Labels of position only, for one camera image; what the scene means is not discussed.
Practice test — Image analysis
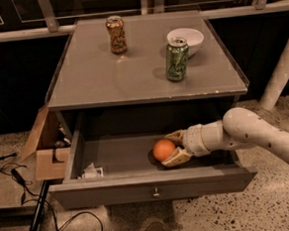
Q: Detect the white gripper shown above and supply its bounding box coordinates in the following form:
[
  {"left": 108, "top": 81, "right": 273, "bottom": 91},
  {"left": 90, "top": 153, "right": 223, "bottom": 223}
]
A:
[{"left": 161, "top": 125, "right": 210, "bottom": 168}]

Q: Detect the orange fruit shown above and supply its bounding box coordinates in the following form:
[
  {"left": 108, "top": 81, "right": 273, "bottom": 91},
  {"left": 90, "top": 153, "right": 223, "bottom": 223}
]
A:
[{"left": 152, "top": 139, "right": 175, "bottom": 162}]

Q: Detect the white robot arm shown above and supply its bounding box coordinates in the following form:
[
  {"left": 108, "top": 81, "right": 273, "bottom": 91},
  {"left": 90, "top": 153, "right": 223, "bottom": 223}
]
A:
[{"left": 162, "top": 107, "right": 289, "bottom": 168}]

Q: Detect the brass drawer knob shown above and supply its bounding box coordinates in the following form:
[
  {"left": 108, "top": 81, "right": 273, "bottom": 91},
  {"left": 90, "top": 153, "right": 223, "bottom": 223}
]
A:
[{"left": 152, "top": 188, "right": 161, "bottom": 199}]

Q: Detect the open grey top drawer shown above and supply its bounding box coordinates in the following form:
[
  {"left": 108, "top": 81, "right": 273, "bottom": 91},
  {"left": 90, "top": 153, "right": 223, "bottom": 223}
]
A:
[{"left": 44, "top": 99, "right": 261, "bottom": 211}]

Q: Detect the white paper packet in drawer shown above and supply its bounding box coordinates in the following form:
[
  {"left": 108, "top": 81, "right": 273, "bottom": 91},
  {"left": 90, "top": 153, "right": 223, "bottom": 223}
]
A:
[{"left": 78, "top": 164, "right": 103, "bottom": 179}]

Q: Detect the green soda can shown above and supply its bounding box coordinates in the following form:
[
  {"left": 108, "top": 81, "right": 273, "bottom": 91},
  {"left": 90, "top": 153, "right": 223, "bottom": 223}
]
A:
[{"left": 165, "top": 37, "right": 189, "bottom": 81}]

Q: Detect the grey cabinet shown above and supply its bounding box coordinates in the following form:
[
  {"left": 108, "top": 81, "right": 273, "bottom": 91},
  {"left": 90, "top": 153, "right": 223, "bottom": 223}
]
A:
[{"left": 39, "top": 6, "right": 253, "bottom": 142}]

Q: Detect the white bowl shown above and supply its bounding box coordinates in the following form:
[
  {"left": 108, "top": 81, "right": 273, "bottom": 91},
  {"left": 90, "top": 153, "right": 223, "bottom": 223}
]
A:
[{"left": 167, "top": 28, "right": 205, "bottom": 57}]

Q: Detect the cardboard box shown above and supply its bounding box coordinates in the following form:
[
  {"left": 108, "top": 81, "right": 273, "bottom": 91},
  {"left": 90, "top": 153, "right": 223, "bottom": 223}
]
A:
[{"left": 20, "top": 104, "right": 69, "bottom": 180}]

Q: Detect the gold soda can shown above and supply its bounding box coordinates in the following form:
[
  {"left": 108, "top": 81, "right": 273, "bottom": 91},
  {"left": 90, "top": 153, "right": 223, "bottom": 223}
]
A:
[{"left": 105, "top": 15, "right": 127, "bottom": 54}]

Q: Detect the black metal pole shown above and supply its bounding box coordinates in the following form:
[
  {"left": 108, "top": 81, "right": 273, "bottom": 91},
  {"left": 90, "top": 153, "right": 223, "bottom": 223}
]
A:
[{"left": 26, "top": 180, "right": 49, "bottom": 231}]

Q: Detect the metal window railing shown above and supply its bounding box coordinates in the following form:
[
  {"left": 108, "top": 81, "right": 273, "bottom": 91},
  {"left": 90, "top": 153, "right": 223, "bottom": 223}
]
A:
[{"left": 0, "top": 0, "right": 289, "bottom": 42}]

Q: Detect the white cylindrical post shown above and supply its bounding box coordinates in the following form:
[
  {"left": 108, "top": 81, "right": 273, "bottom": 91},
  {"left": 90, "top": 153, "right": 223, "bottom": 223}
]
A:
[{"left": 258, "top": 39, "right": 289, "bottom": 111}]

